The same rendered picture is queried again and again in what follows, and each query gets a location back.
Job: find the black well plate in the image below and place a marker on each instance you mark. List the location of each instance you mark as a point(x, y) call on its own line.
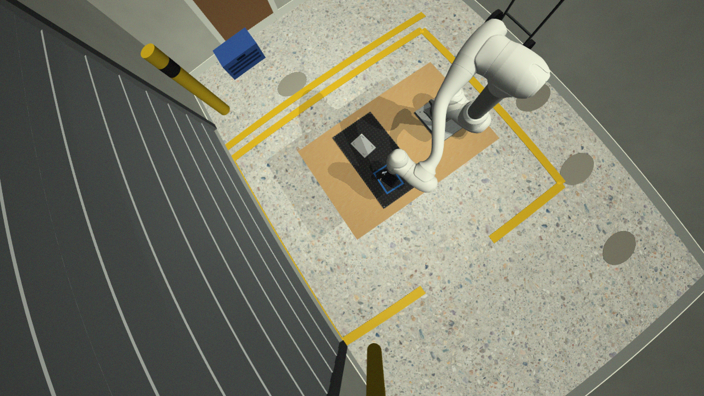
point(390, 180)

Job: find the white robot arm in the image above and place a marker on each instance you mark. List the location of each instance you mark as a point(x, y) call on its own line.
point(511, 70)

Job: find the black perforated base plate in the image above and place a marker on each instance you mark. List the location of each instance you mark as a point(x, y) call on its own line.
point(370, 127)

